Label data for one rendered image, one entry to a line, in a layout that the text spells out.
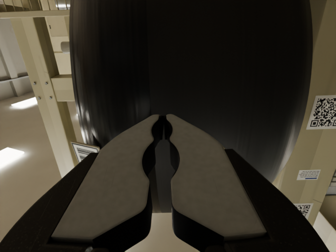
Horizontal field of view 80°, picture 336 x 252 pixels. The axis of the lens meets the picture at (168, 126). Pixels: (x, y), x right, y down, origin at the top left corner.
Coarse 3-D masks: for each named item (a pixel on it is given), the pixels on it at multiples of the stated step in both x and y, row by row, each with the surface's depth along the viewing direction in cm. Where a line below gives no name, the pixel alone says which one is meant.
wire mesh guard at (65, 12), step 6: (48, 6) 69; (66, 6) 69; (0, 12) 69; (6, 12) 69; (12, 12) 69; (18, 12) 69; (24, 12) 69; (30, 12) 69; (36, 12) 69; (42, 12) 69; (48, 12) 69; (54, 12) 69; (60, 12) 69; (66, 12) 69
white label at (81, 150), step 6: (72, 144) 24; (78, 144) 24; (84, 144) 24; (78, 150) 25; (84, 150) 24; (90, 150) 24; (96, 150) 23; (78, 156) 25; (84, 156) 25; (78, 162) 26
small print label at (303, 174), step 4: (300, 172) 48; (304, 172) 48; (308, 172) 48; (312, 172) 48; (316, 172) 48; (300, 176) 49; (304, 176) 49; (308, 176) 49; (312, 176) 49; (316, 176) 49
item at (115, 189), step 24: (144, 120) 11; (120, 144) 9; (144, 144) 9; (96, 168) 8; (120, 168) 8; (144, 168) 9; (96, 192) 7; (120, 192) 7; (144, 192) 7; (72, 216) 6; (96, 216) 6; (120, 216) 6; (144, 216) 7; (72, 240) 6; (96, 240) 6; (120, 240) 6
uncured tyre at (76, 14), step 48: (96, 0) 20; (144, 0) 20; (192, 0) 20; (240, 0) 19; (288, 0) 20; (96, 48) 20; (144, 48) 20; (192, 48) 20; (240, 48) 20; (288, 48) 20; (96, 96) 21; (144, 96) 20; (192, 96) 20; (240, 96) 20; (288, 96) 21; (96, 144) 24; (240, 144) 22; (288, 144) 24
